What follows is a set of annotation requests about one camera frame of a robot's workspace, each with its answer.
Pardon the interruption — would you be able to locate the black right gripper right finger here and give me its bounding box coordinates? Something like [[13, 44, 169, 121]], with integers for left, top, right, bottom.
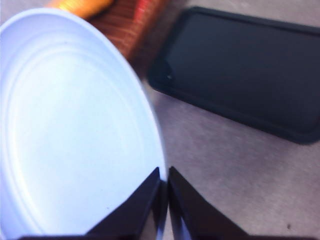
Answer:
[[168, 166, 315, 240]]

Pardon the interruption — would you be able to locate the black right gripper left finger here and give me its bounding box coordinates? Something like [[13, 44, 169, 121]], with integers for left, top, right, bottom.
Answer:
[[17, 166, 161, 240]]

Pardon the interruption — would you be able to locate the blue round plate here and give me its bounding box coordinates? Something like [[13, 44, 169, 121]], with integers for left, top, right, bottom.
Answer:
[[0, 7, 168, 240]]

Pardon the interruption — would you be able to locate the orange-yellow corn cob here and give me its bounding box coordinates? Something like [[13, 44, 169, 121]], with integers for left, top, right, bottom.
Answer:
[[48, 0, 113, 19]]

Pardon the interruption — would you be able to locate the brown wicker basket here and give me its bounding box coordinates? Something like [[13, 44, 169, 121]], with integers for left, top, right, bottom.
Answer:
[[88, 0, 165, 62]]

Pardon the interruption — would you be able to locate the black flat tray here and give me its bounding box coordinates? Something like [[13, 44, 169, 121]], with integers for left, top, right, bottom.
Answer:
[[146, 6, 320, 146]]

